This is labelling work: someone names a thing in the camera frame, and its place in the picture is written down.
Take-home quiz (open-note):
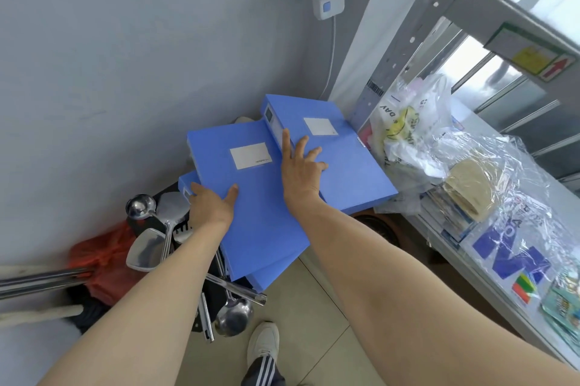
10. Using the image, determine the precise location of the person's left hand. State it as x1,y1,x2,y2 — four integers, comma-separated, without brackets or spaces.
187,183,240,232

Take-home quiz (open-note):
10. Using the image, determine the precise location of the person's right hand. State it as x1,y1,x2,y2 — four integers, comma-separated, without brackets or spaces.
280,128,329,208

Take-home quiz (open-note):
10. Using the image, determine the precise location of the blue file box white label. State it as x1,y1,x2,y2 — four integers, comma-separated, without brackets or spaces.
187,120,323,283

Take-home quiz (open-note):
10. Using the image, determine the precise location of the blue file box labelled spine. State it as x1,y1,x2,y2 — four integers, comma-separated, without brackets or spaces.
260,94,400,215

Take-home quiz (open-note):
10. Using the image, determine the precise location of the person's left forearm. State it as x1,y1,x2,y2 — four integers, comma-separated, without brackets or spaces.
38,219,242,386

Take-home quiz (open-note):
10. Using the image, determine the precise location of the person's right forearm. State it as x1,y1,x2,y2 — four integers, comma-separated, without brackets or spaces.
283,193,580,386

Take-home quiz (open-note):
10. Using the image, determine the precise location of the round steel ladle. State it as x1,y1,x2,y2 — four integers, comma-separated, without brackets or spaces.
125,194,157,220

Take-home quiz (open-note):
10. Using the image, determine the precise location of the white plastic bag yellow smiley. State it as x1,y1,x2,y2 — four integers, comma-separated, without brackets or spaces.
368,74,454,182

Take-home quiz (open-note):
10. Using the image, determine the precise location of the black utensil bin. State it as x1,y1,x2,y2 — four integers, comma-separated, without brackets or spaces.
126,190,268,337

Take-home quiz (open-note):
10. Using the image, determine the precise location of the steel spatula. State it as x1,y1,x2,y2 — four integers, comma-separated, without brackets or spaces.
126,220,175,274

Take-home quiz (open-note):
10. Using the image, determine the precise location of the large steel ladle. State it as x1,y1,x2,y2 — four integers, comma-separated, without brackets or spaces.
214,284,255,338

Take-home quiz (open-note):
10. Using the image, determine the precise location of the stack of booklets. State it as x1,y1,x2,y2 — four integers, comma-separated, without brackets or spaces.
419,184,479,249

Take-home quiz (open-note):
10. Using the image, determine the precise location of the red plastic bag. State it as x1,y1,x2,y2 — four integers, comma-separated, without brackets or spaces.
67,222,137,306

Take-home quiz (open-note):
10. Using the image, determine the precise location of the beige folded cloth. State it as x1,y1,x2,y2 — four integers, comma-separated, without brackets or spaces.
443,158,497,224

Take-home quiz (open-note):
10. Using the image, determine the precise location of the white sneaker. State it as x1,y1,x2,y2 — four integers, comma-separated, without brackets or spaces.
246,321,281,374

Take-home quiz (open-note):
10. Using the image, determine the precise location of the grey metal shelf rack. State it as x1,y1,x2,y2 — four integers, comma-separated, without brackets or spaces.
328,0,580,371

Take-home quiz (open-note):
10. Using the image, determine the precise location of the black striped trouser leg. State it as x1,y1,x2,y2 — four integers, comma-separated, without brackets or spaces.
240,353,287,386

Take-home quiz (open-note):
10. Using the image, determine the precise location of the clear plastic bag blue print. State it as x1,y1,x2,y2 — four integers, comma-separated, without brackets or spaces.
385,127,580,309

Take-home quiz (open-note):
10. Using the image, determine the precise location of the steel tube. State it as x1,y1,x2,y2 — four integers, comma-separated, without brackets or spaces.
0,267,93,301

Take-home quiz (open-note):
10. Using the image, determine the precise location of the green yellow red sticker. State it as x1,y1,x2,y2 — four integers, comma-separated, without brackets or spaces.
482,22,577,83

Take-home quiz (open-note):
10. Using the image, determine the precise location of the colourful printed packet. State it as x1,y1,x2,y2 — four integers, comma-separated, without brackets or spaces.
540,263,580,357

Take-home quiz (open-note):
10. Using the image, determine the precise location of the steel flat handle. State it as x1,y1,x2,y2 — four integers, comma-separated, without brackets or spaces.
197,290,215,345
205,273,269,308

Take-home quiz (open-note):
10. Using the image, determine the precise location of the white power cable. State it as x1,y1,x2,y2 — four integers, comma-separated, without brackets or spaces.
319,16,339,101

